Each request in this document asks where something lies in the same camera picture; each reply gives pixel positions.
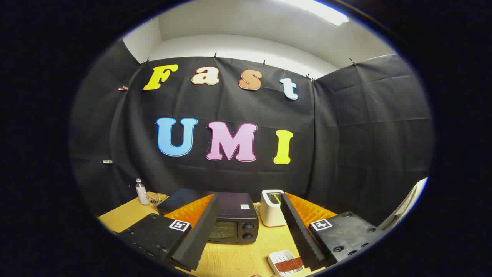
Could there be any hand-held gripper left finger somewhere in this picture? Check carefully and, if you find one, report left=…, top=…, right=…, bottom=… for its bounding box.
left=115, top=192, right=221, bottom=271

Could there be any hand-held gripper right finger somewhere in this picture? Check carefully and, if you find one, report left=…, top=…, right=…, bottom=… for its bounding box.
left=280, top=192, right=385, bottom=272

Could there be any black toaster oven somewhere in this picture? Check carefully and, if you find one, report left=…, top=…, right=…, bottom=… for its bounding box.
left=157, top=188, right=259, bottom=245

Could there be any red bacon strip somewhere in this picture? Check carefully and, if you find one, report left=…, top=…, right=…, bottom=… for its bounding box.
left=274, top=257, right=304, bottom=272

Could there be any white toaster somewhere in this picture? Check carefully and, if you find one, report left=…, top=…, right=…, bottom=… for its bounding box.
left=257, top=189, right=288, bottom=227

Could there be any white ribbed tray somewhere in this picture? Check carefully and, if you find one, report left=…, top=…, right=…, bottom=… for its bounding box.
left=268, top=250, right=304, bottom=276

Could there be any small clear bottle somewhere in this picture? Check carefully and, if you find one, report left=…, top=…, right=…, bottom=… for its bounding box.
left=135, top=178, right=150, bottom=205

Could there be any black backdrop cloth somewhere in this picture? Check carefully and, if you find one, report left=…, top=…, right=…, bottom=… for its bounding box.
left=69, top=38, right=434, bottom=227

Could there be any white panel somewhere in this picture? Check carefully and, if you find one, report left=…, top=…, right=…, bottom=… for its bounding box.
left=379, top=177, right=429, bottom=231

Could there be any ceiling light panel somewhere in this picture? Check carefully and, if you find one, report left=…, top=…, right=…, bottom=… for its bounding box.
left=284, top=0, right=349, bottom=27

